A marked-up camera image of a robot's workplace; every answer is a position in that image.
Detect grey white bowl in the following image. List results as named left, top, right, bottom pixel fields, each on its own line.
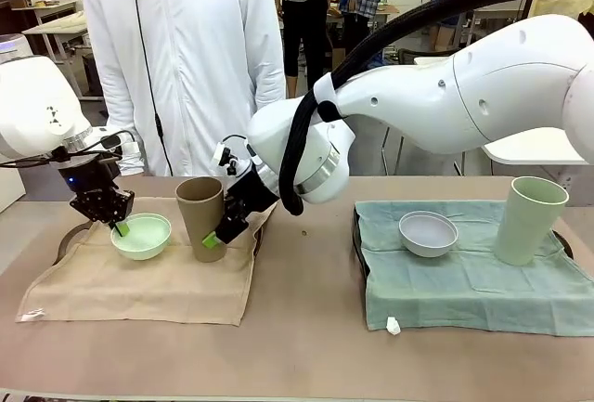
left=398, top=210, right=459, bottom=259

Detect person in white jacket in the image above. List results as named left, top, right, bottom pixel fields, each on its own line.
left=79, top=0, right=288, bottom=178

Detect black serving tray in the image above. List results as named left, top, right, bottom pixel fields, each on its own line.
left=352, top=201, right=575, bottom=279

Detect white air purifier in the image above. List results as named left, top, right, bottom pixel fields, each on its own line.
left=0, top=33, right=32, bottom=62

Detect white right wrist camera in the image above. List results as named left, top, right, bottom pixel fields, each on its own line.
left=212, top=136, right=245, bottom=175

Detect person's left forearm white sleeve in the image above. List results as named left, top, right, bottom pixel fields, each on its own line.
left=252, top=62, right=288, bottom=113

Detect thin black lanyard cord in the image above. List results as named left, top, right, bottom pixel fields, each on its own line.
left=129, top=0, right=175, bottom=175

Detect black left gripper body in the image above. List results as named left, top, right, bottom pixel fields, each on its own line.
left=58, top=159, right=123, bottom=203

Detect person's right forearm white sleeve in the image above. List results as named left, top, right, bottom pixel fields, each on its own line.
left=99, top=95, right=145, bottom=175

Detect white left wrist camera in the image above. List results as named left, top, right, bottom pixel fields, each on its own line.
left=95, top=126, right=141, bottom=158

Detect tall pale green cup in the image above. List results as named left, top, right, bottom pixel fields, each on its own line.
left=492, top=176, right=570, bottom=267

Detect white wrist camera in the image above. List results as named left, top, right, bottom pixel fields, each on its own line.
left=212, top=136, right=245, bottom=175
left=95, top=126, right=141, bottom=158

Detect mannequin grey shirt black leggings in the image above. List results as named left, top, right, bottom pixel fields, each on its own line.
left=268, top=0, right=331, bottom=97

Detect white desk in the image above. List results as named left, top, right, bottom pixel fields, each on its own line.
left=21, top=11, right=92, bottom=97

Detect black braided cable bundle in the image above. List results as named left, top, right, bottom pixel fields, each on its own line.
left=279, top=0, right=594, bottom=217

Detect tall brown cup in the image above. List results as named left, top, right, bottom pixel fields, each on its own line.
left=174, top=177, right=225, bottom=264

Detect teal cloth mat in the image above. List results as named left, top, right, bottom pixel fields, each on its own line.
left=355, top=200, right=594, bottom=336

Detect beige cloth mat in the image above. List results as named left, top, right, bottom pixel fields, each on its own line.
left=15, top=195, right=276, bottom=328

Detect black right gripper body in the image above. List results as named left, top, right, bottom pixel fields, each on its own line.
left=226, top=170, right=279, bottom=217

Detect left black tray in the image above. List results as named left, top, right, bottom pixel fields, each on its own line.
left=56, top=221, right=266, bottom=266

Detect dark plastic stool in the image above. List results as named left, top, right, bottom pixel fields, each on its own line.
left=78, top=51, right=104, bottom=97

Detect pale green bowl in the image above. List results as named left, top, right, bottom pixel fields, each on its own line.
left=110, top=213, right=173, bottom=262

